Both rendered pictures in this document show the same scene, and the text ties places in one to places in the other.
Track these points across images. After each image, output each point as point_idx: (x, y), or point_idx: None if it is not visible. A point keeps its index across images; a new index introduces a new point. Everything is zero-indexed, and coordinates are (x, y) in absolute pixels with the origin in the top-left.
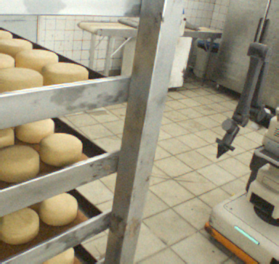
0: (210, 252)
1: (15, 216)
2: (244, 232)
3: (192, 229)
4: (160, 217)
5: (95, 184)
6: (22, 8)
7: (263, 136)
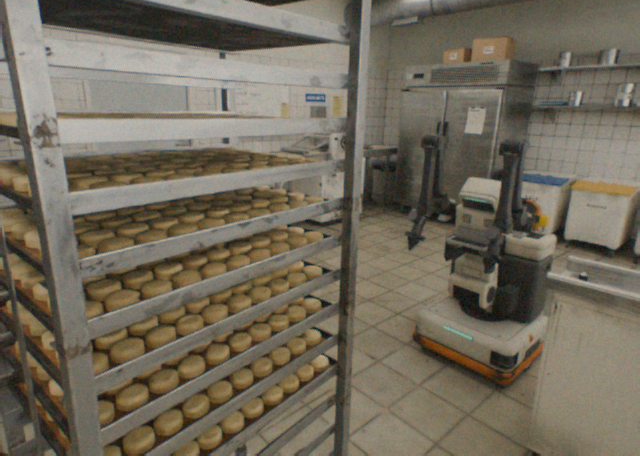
0: (424, 362)
1: (294, 201)
2: (455, 330)
3: (400, 343)
4: (363, 336)
5: None
6: (309, 83)
7: (455, 231)
